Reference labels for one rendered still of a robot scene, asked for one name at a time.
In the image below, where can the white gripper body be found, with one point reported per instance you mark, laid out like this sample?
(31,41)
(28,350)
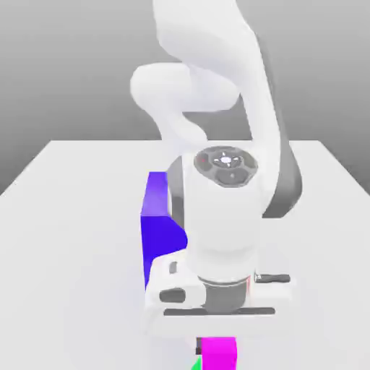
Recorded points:
(214,323)

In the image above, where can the small magenta cube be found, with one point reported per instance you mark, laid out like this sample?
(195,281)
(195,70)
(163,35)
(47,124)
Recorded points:
(219,354)

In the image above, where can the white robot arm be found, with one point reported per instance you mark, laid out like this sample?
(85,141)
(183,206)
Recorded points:
(225,219)

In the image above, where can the small green cube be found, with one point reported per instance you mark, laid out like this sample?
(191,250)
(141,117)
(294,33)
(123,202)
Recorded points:
(196,367)

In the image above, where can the large blue box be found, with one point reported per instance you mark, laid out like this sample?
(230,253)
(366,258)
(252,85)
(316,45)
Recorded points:
(162,234)

